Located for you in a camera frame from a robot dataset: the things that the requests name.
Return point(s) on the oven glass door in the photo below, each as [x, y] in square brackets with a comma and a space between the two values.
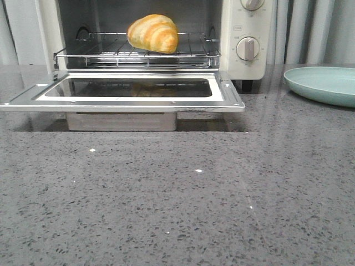
[129, 100]

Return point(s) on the golden croissant bread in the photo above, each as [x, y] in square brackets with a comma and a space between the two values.
[155, 32]

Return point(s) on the lower cream oven knob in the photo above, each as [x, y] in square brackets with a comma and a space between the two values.
[248, 48]

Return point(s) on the cream oven knob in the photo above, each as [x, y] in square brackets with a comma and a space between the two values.
[248, 48]
[252, 5]

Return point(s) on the cream Toshiba toaster oven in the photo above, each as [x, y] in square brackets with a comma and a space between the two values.
[62, 22]

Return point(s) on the upper cream oven knob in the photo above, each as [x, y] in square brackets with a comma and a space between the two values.
[252, 5]

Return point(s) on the light green plate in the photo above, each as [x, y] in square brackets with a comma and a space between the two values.
[324, 84]

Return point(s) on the metal wire oven rack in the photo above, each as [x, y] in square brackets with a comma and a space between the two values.
[109, 50]

